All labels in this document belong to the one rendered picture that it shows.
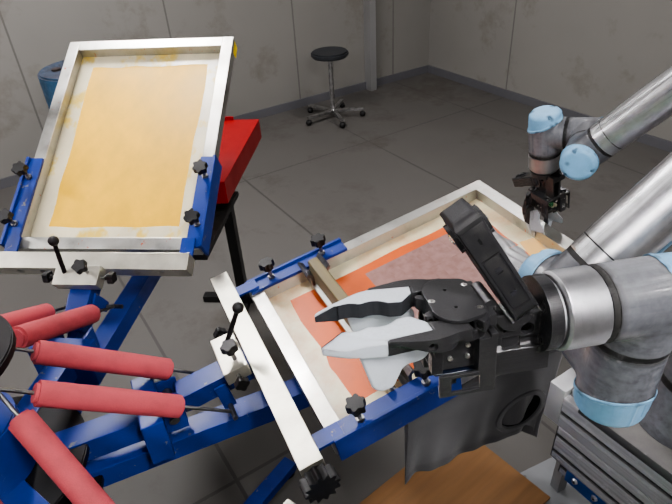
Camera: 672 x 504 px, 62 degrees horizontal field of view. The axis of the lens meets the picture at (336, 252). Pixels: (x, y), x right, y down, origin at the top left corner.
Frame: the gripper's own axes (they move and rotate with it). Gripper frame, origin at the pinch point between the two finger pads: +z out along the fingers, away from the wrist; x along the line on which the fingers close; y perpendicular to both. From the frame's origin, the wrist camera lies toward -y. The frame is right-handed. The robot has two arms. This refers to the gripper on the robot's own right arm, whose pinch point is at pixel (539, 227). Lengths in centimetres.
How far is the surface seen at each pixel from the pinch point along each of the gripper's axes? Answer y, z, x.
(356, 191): -242, 125, 38
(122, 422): 1, -6, -115
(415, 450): 21, 29, -57
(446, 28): -437, 111, 250
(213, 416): 0, 7, -98
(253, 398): -1, 9, -88
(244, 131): -127, -2, -46
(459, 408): 22, 22, -44
